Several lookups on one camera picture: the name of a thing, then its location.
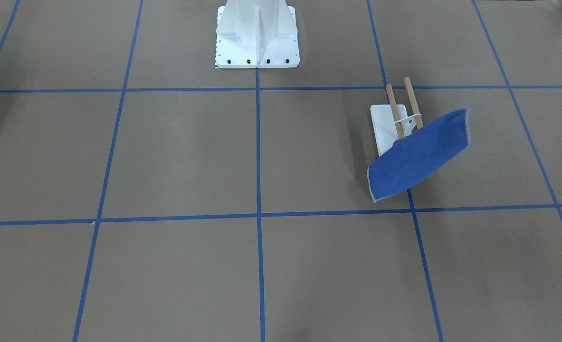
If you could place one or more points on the blue towel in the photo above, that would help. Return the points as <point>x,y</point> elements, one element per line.
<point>411,160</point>

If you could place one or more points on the white rack with wooden bars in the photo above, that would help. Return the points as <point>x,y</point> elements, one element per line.
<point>392,121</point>

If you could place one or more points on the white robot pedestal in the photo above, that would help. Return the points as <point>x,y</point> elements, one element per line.
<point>256,34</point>

